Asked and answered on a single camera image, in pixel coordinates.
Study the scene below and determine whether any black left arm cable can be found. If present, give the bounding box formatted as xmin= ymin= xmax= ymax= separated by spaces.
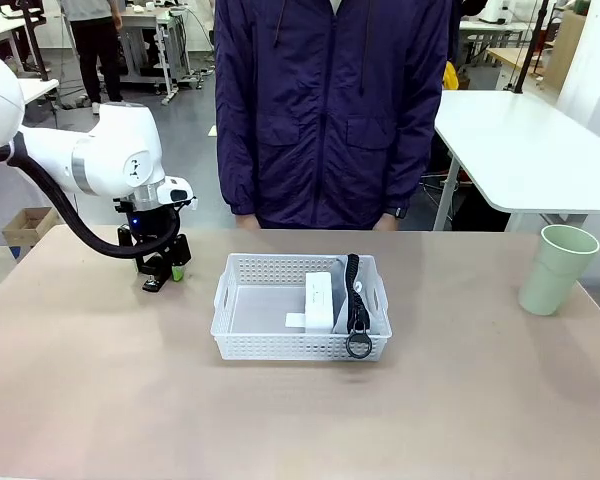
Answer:
xmin=0 ymin=134 xmax=181 ymax=260

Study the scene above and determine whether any white perforated plastic basket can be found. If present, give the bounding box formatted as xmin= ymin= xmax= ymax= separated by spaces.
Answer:
xmin=209 ymin=252 xmax=394 ymax=362

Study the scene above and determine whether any white desk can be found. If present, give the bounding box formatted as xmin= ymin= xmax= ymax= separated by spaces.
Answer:
xmin=0 ymin=17 xmax=29 ymax=71

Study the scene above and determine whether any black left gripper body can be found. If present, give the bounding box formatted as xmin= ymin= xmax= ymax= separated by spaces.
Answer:
xmin=113 ymin=197 xmax=181 ymax=274

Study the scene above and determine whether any grey CAMPUS pencil pouch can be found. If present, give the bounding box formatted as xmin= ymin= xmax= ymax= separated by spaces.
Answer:
xmin=331 ymin=253 xmax=381 ymax=361

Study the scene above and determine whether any light green plastic cup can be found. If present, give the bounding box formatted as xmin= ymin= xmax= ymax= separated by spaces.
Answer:
xmin=518 ymin=224 xmax=600 ymax=317

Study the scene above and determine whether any small white table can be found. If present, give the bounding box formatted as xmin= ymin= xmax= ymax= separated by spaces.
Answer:
xmin=17 ymin=78 xmax=61 ymax=106

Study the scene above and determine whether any yellow object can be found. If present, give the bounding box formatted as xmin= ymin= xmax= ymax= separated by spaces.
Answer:
xmin=442 ymin=60 xmax=461 ymax=91

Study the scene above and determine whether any white rectangular box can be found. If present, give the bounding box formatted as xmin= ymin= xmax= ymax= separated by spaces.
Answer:
xmin=284 ymin=271 xmax=335 ymax=335

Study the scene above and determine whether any person in purple jacket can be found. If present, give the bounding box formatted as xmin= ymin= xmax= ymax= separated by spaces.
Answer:
xmin=213 ymin=0 xmax=454 ymax=231

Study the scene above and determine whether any light wooden table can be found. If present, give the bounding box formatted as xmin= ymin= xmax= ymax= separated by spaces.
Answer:
xmin=486 ymin=46 xmax=536 ymax=71

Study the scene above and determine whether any open cardboard box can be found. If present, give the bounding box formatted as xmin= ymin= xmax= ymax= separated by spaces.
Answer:
xmin=2 ymin=206 xmax=61 ymax=249

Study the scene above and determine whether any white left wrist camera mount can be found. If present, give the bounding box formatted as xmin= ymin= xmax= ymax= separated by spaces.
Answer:
xmin=155 ymin=175 xmax=200 ymax=211

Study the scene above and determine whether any white workbench with frame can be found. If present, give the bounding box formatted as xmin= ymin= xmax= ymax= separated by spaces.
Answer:
xmin=114 ymin=4 xmax=196 ymax=106

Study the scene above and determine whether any person in black trousers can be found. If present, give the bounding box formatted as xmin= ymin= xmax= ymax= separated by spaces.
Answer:
xmin=59 ymin=0 xmax=126 ymax=116

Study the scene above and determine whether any brown cardboard panel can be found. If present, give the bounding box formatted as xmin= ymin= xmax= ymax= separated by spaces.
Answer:
xmin=544 ymin=8 xmax=585 ymax=94

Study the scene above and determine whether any black pole stand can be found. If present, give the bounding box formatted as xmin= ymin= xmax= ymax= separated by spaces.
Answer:
xmin=22 ymin=0 xmax=51 ymax=82
xmin=512 ymin=0 xmax=551 ymax=95

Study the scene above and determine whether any large white table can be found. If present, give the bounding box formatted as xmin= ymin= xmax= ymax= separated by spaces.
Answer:
xmin=432 ymin=89 xmax=600 ymax=232

